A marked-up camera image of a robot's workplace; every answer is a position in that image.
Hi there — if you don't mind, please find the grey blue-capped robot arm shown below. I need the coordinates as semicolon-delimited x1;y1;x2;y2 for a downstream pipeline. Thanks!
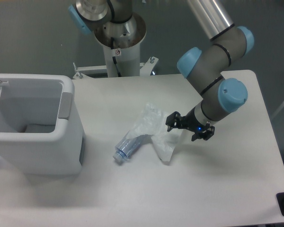
68;0;254;140

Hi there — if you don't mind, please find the clear crushed plastic bottle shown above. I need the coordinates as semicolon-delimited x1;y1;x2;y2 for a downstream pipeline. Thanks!
113;134;150;165

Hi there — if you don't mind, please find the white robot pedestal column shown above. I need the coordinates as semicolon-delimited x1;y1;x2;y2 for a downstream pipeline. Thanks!
102;44;140;78

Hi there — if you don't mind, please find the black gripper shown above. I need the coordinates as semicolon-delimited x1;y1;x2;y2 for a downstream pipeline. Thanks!
165;111;215;141

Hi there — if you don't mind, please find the white open trash can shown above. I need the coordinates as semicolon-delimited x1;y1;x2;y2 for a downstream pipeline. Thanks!
0;74;85;175

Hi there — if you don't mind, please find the white plastic bag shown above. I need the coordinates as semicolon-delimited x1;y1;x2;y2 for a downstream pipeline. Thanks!
126;103;183;164

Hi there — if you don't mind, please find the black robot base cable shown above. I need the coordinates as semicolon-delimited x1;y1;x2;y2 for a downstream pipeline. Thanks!
110;37;122;78

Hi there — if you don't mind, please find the white pedestal base frame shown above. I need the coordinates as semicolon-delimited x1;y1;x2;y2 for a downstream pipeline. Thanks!
72;56;159;79

